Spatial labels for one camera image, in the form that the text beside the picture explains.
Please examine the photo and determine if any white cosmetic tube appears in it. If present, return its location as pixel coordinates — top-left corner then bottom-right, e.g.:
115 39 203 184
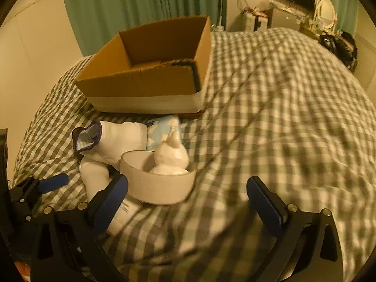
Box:
107 196 142 237

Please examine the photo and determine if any white sock navy cuff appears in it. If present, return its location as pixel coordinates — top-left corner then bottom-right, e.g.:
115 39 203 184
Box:
73 120 147 170

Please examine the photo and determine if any white tape roll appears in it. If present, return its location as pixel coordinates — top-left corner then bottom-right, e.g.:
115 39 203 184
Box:
121 150 196 205

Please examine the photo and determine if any blue floral tissue pack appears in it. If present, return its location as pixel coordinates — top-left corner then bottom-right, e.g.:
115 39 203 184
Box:
147 115 180 150

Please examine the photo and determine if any checkered bed cover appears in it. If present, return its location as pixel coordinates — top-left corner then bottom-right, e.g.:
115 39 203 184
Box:
11 27 376 282

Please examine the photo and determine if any brown cardboard box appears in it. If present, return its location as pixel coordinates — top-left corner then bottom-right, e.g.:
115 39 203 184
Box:
75 16 212 115

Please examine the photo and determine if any large green curtain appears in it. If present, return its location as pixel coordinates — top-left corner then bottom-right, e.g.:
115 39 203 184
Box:
64 0 226 56

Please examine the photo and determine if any black garbage bag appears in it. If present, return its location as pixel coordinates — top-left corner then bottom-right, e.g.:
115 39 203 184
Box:
319 31 357 73

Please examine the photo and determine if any wooden dressing table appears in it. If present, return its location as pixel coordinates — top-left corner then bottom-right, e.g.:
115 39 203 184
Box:
299 25 332 40

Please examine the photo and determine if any grey mini fridge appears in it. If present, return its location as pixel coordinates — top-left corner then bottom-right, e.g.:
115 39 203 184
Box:
266 8 300 31

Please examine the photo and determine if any white suitcase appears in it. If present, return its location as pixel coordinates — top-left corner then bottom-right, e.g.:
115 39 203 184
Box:
243 13 268 33

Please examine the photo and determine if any white oval vanity mirror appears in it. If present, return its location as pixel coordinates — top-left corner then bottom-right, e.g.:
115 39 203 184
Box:
314 0 338 31

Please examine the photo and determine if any green curtain by wardrobe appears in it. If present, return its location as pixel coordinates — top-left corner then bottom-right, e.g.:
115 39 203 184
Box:
330 0 357 36

